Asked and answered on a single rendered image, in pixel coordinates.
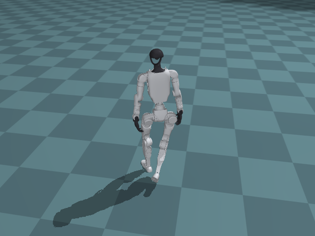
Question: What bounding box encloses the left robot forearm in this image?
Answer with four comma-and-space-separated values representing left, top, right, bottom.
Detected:
132, 94, 141, 120

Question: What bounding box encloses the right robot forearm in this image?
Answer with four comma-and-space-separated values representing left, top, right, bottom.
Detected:
175, 90, 184, 113

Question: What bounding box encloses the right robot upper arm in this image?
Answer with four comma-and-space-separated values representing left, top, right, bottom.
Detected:
169, 70, 180, 97

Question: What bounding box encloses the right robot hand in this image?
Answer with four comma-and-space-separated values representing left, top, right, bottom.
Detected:
176, 110, 183, 125

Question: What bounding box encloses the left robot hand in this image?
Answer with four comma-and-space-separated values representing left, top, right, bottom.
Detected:
133, 116, 143, 132

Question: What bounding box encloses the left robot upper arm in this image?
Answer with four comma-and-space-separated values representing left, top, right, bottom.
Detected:
136, 73, 148, 101

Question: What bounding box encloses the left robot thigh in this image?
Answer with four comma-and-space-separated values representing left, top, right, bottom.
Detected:
141, 113, 154, 147

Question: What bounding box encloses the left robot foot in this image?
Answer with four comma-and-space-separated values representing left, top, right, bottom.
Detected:
141, 160, 153, 173

